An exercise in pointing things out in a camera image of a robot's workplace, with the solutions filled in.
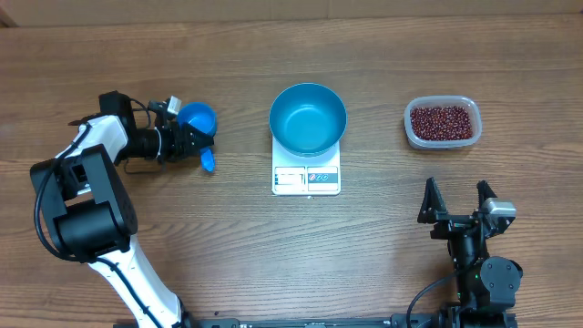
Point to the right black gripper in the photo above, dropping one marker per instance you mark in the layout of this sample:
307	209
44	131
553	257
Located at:
433	212

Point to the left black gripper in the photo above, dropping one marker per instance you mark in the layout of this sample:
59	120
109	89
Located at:
185	147

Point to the blue plastic measuring scoop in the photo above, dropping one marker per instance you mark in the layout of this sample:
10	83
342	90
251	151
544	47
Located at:
203	118

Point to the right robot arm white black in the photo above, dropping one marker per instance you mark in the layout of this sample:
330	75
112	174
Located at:
486	285

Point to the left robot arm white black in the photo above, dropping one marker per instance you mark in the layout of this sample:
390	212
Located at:
83	212

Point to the white digital kitchen scale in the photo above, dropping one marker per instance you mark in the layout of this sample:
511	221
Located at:
293	175

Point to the blue metal bowl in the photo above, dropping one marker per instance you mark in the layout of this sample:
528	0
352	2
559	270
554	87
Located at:
308	119

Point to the red adzuki beans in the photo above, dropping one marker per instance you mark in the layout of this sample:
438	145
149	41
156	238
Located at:
441	123

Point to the clear plastic bean container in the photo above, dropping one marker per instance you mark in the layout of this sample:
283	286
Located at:
443	101

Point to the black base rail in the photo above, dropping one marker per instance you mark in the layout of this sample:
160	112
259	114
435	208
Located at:
397	320

